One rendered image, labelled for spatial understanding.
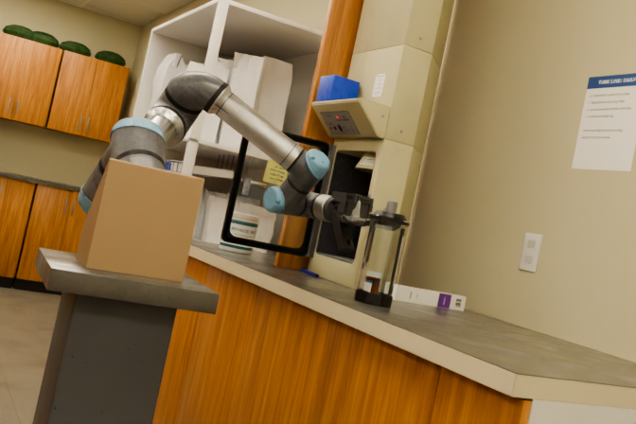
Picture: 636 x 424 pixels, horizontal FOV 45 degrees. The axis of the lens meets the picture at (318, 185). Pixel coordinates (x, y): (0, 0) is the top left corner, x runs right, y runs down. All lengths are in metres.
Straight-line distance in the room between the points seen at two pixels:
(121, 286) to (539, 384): 0.76
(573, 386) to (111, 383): 0.86
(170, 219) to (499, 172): 1.32
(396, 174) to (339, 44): 0.57
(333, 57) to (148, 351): 1.46
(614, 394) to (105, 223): 1.00
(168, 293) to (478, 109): 1.56
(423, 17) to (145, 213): 1.25
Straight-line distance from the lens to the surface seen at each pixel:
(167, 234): 1.57
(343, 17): 2.74
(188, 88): 2.06
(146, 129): 1.71
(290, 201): 2.11
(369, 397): 1.74
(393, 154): 2.38
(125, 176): 1.54
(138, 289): 1.48
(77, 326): 1.54
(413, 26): 2.44
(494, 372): 1.38
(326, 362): 1.90
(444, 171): 2.80
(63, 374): 1.56
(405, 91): 2.41
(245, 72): 3.56
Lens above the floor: 1.12
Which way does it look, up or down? 3 degrees up
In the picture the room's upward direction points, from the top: 12 degrees clockwise
